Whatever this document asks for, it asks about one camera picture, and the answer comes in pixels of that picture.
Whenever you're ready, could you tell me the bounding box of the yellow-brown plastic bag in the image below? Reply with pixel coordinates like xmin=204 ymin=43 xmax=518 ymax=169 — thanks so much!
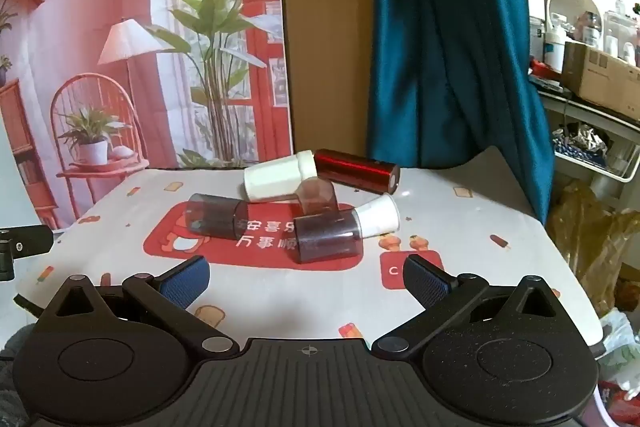
xmin=546 ymin=179 xmax=640 ymax=314

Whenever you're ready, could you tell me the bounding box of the translucent brown faceted cup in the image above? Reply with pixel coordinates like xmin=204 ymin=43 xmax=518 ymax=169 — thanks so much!
xmin=295 ymin=177 xmax=341 ymax=217

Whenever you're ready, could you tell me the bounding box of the translucent dark plastic cup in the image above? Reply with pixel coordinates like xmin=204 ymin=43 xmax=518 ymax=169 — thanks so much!
xmin=292 ymin=211 xmax=364 ymax=265
xmin=184 ymin=193 xmax=250 ymax=241

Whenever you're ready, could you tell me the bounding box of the red packaging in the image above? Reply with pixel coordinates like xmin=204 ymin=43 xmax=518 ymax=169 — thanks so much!
xmin=598 ymin=379 xmax=640 ymax=427

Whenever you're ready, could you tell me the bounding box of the tall white cup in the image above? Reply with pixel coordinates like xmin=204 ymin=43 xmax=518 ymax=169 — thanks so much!
xmin=243 ymin=150 xmax=319 ymax=202

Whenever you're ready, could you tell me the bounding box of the cardboard box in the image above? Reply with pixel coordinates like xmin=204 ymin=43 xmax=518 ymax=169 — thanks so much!
xmin=559 ymin=41 xmax=640 ymax=116

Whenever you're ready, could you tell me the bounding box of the white plastic bag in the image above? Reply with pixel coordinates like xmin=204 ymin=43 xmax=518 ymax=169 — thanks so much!
xmin=599 ymin=309 xmax=640 ymax=380

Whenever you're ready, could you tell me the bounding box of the white wire basket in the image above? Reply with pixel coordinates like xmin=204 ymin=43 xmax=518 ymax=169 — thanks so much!
xmin=551 ymin=126 xmax=637 ymax=184

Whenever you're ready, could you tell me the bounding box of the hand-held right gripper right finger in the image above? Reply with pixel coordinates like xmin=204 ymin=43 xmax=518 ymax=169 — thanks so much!
xmin=370 ymin=254 xmax=566 ymax=356

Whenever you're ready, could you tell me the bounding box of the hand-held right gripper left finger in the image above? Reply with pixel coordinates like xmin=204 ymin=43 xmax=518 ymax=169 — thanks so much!
xmin=45 ymin=255 xmax=240 ymax=356

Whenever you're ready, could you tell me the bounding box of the white bottle with blue label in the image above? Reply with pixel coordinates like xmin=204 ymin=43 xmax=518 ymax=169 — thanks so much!
xmin=544 ymin=14 xmax=569 ymax=72

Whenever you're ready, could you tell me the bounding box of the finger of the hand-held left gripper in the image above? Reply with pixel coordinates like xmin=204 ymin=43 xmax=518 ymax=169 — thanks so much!
xmin=0 ymin=224 xmax=54 ymax=283

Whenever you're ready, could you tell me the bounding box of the wooden board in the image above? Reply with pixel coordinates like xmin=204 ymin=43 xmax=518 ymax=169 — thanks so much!
xmin=276 ymin=0 xmax=377 ymax=158

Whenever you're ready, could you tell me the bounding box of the red metallic cup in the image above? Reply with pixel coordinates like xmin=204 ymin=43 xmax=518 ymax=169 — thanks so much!
xmin=313 ymin=148 xmax=401 ymax=194

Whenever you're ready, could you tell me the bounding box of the teal curtain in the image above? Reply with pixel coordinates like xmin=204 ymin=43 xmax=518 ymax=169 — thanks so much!
xmin=366 ymin=0 xmax=557 ymax=226

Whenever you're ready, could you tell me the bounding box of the clear plastic organiser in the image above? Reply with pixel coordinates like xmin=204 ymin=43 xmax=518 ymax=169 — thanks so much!
xmin=601 ymin=0 xmax=640 ymax=66

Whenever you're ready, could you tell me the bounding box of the grey cloth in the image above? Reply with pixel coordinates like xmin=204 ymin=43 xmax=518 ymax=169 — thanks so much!
xmin=0 ymin=326 xmax=34 ymax=427

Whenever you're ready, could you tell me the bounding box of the small white paper cup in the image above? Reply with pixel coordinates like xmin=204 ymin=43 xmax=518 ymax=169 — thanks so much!
xmin=352 ymin=194 xmax=400 ymax=239

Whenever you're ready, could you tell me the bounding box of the white storage shelf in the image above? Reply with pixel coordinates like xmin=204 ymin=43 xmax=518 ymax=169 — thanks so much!
xmin=536 ymin=87 xmax=640 ymax=208

